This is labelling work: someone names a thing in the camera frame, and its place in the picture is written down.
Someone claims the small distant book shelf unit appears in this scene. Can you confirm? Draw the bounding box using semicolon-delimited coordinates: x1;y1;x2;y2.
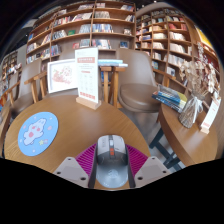
1;49;19;79

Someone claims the curved wooden book shelf unit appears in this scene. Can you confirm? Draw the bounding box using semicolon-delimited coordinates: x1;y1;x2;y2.
134;8;221;98

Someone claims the brown armchair with wooden arms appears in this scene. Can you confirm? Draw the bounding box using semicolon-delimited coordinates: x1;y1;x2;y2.
1;58;49;118
99;48;176;114

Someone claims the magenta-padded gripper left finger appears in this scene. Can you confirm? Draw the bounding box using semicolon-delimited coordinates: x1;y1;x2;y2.
52;143;99;189

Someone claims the glass vase with dried flowers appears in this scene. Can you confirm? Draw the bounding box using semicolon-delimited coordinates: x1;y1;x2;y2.
178;41;221;129

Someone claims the white framed picture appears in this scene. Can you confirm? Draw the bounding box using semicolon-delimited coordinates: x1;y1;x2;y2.
46;58;78;95

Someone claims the stack of pale books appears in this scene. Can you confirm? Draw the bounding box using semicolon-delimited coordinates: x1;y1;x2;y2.
97;58;129;68

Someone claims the stack of dark books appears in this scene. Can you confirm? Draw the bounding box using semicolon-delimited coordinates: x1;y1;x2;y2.
151;84;188;114

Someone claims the small white sign stand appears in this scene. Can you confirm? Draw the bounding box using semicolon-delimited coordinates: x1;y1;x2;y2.
199;96;222;135

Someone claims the round blue mouse pad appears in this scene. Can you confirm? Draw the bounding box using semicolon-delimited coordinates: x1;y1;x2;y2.
17;111;60;157

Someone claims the round wooden side table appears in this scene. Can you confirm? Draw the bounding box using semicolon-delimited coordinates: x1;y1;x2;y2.
148;103;224;169

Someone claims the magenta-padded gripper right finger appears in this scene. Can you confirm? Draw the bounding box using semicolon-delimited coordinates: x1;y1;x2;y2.
125;143;172;189

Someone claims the wooden table with vase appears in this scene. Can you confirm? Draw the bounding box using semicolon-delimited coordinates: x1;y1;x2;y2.
0;106;13;151

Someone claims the grey computer mouse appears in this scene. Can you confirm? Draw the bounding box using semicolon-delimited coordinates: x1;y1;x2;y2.
94;134;130;189

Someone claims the white sign in wooden base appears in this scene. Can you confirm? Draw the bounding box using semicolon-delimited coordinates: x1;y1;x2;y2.
74;47;102;111

